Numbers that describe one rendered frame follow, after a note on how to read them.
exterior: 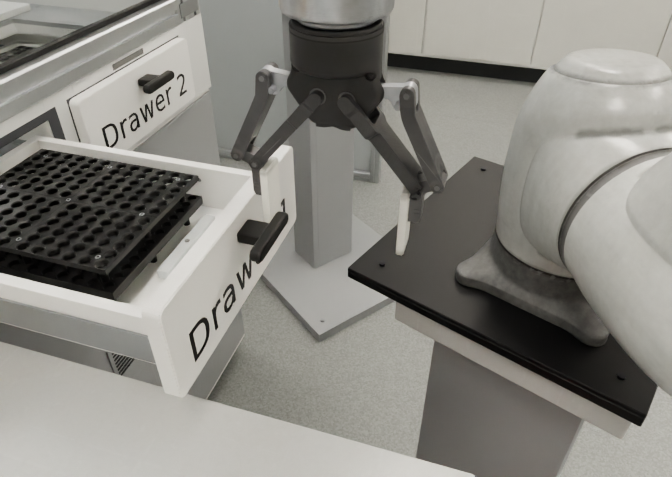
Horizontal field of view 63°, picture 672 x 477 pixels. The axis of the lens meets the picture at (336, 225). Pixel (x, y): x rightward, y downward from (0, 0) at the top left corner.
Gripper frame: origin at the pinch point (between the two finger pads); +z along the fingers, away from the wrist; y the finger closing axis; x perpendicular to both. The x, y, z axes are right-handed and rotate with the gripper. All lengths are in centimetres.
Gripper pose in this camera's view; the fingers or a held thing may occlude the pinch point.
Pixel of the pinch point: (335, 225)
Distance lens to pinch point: 54.6
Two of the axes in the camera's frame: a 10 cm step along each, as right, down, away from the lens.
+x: -3.0, 5.7, -7.7
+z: 0.0, 8.0, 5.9
